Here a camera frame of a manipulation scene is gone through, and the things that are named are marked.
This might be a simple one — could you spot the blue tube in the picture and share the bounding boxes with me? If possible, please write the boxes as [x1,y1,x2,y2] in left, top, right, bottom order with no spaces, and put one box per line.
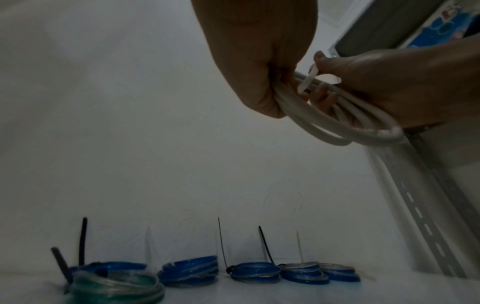
[226,261,283,284]

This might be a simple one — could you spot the grey shelf board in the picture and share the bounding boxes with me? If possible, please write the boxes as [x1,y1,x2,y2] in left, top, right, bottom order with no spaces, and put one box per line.
[333,0,451,57]

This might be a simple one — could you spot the person's left hand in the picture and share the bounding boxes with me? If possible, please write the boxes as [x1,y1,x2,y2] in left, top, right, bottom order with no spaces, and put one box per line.
[190,0,320,120]

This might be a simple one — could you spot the white tube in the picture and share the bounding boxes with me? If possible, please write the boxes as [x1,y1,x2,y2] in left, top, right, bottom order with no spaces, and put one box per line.
[273,71,406,147]

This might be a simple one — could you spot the blue printed box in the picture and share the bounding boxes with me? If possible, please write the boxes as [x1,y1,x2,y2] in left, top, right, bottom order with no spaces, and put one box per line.
[397,0,480,50]

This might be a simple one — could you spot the green tube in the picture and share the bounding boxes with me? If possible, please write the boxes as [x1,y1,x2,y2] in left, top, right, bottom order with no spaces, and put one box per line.
[69,270,166,304]

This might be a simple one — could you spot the person's right hand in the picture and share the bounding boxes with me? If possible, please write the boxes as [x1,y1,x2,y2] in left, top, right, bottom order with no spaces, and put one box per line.
[299,38,480,130]

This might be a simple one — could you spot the curled black cable tie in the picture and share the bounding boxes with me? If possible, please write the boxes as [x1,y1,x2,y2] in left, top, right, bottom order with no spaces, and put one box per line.
[77,217,89,266]

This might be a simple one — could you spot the blue white coil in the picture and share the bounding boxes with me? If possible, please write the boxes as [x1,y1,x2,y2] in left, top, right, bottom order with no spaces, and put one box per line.
[279,261,331,285]
[318,262,362,283]

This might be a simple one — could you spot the white perforated shelf upright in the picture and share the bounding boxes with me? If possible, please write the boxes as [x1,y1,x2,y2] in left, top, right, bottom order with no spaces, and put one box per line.
[329,41,480,280]

